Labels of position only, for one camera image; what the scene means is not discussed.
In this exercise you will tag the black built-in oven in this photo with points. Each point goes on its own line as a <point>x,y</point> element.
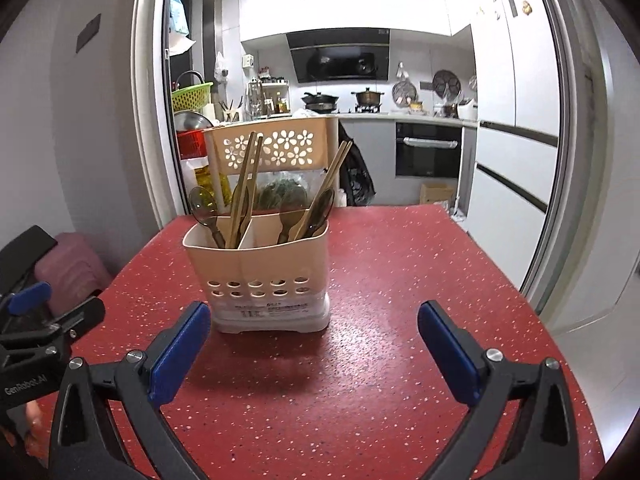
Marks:
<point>427,150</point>

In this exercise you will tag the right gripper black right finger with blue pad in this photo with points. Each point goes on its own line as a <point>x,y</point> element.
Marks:
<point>542,442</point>

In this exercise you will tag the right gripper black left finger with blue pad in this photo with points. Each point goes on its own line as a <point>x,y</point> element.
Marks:
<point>85,442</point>

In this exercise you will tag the black wok on stove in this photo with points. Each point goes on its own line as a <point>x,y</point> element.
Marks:
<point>319,102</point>

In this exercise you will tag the green plastic basket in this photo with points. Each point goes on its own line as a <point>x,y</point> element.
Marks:
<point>193,98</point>

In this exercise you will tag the bamboo chopstick blue tip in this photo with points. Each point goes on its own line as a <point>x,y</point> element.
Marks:
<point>238,194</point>

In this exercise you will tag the red plastic basin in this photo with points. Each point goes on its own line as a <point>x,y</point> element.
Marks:
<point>191,144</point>

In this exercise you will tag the black range hood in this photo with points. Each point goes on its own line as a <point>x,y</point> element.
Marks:
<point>337,54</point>

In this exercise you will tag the white refrigerator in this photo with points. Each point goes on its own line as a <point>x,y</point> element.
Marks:
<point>517,139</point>

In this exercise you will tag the grey wall switch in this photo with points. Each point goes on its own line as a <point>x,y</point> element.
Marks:
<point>88,32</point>

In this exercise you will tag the black garbage bag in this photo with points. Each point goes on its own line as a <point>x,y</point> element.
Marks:
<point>355,178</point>

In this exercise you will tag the yellow oil bottle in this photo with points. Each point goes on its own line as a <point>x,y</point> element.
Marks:
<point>204,179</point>

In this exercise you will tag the brown pot on stove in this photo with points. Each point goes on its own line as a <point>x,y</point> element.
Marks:
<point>368,101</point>

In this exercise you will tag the pink chair cushion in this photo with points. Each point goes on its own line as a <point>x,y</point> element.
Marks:
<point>74,271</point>

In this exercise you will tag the beige plastic utensil holder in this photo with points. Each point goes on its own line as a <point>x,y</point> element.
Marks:
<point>263,286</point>

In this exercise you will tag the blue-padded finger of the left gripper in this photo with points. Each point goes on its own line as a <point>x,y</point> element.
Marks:
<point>28,298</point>

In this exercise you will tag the beige flower-cutout storage cart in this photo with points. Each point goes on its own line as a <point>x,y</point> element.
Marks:
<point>293,144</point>

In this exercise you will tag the brown spoon in holder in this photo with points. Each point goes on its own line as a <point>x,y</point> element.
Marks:
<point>291,211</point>

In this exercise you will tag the cardboard box on floor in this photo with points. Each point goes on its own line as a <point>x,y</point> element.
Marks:
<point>437,192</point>

